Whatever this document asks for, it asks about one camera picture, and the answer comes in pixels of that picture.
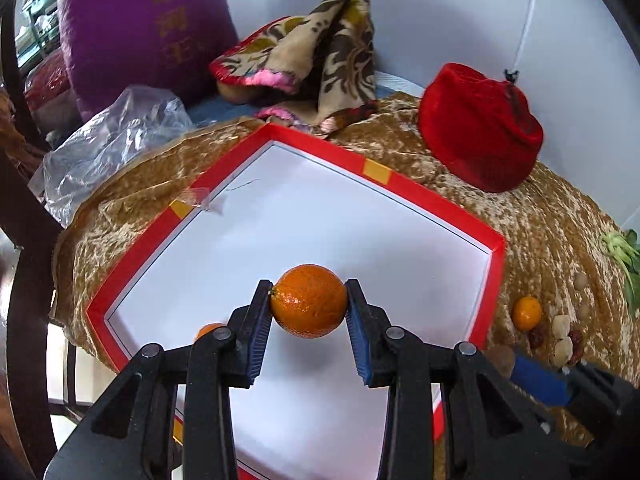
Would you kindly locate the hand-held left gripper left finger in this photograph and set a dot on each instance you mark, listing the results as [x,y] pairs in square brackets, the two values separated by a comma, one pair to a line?
[260,345]

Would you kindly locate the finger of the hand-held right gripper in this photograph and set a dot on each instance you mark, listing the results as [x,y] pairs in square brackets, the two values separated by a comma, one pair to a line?
[542,380]

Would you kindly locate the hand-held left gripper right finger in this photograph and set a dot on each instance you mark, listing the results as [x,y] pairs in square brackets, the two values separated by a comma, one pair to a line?
[357,345]

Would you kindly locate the orange mandarin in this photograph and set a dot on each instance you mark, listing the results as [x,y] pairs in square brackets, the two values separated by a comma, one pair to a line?
[526,313]
[209,330]
[309,302]

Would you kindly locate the red hexagonal box tray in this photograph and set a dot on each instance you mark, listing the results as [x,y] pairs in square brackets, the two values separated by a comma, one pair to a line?
[325,220]

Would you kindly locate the green leafy vegetable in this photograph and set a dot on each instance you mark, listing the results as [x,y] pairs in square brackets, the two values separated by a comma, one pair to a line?
[627,255]

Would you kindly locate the golden velvet blanket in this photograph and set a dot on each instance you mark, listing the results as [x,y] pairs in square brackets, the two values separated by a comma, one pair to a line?
[540,220]

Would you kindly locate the red velvet hat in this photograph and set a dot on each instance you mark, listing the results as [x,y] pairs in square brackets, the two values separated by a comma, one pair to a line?
[475,130]

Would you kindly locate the clear plastic bag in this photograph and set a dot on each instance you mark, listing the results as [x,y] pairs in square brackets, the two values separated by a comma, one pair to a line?
[115,145]

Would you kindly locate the dark wooden chair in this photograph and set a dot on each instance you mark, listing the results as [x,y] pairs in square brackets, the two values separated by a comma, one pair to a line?
[25,210]

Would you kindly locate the floral patterned blanket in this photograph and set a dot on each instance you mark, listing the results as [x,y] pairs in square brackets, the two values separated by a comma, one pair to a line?
[340,60]

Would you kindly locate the black clip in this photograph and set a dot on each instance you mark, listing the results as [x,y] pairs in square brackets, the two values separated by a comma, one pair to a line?
[511,75]

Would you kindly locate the red mesh bag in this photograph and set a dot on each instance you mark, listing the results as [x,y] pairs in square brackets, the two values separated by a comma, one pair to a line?
[47,85]

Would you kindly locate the purple fabric bag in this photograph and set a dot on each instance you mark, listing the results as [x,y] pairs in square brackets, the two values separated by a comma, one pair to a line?
[125,35]

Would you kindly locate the metal storage shelf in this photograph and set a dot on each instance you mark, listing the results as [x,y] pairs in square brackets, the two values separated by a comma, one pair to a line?
[37,25]

